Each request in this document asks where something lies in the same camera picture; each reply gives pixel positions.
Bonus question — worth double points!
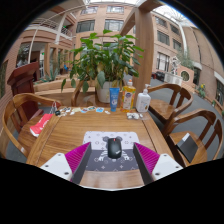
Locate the yellow dish soap bottle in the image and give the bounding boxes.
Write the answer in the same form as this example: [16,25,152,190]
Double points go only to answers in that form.
[120,78,137,114]

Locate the wooden armchair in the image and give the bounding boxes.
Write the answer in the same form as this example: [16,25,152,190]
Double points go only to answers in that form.
[146,82,195,131]
[1,92,63,158]
[162,108,224,168]
[70,79,98,108]

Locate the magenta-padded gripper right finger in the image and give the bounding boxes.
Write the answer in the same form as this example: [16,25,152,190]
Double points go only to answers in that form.
[132,141,184,186]

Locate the green plant in white pot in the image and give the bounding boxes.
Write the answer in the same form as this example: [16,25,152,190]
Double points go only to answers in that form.
[60,28,145,104]

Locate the grey bear-print mouse pad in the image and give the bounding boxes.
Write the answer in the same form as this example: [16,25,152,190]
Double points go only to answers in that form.
[82,130,141,172]

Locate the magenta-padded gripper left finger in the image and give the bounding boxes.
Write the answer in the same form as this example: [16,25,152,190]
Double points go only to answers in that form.
[39,141,93,185]

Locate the white stone sculpture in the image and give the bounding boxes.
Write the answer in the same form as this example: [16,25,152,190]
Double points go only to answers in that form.
[169,55,183,85]

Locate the bunch of keys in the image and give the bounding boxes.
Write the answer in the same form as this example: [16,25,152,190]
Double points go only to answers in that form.
[52,101,68,117]

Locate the dark red wooden lectern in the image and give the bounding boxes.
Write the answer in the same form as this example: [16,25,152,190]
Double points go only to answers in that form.
[6,61,41,123]

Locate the black computer mouse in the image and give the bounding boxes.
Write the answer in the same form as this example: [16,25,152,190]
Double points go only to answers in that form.
[106,136,123,160]

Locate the red and white booklet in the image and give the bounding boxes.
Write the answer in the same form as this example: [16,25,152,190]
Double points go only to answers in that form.
[28,113,55,138]

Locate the black notebook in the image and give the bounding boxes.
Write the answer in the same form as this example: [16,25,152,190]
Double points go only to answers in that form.
[175,132,200,164]

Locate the blue squeeze tube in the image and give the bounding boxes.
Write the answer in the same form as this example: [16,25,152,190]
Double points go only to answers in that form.
[108,86,121,113]

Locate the white pump bottle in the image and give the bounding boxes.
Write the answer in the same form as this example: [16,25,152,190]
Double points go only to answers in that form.
[135,83,152,114]

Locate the black car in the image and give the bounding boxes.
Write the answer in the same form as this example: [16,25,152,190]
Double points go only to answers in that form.
[154,71,166,82]

